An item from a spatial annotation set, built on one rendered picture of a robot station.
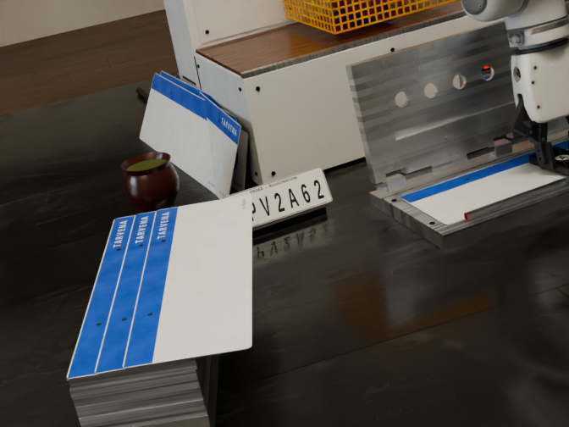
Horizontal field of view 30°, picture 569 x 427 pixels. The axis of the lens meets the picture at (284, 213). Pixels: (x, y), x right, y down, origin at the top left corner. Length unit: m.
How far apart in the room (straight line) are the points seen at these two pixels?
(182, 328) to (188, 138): 0.78
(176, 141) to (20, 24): 1.36
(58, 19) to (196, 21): 1.41
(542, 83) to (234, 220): 0.47
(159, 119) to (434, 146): 0.61
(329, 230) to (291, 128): 0.22
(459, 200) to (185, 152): 0.56
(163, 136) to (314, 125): 0.37
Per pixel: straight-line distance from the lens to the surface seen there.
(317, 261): 1.43
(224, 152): 1.68
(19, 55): 3.02
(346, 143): 1.71
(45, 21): 3.19
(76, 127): 2.23
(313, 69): 1.66
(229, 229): 1.32
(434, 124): 1.58
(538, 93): 1.51
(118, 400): 1.09
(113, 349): 1.11
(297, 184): 1.56
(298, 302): 1.33
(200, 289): 1.18
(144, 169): 1.59
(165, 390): 1.08
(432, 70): 1.57
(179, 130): 1.89
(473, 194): 1.51
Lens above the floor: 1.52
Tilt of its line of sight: 23 degrees down
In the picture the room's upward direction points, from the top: 10 degrees counter-clockwise
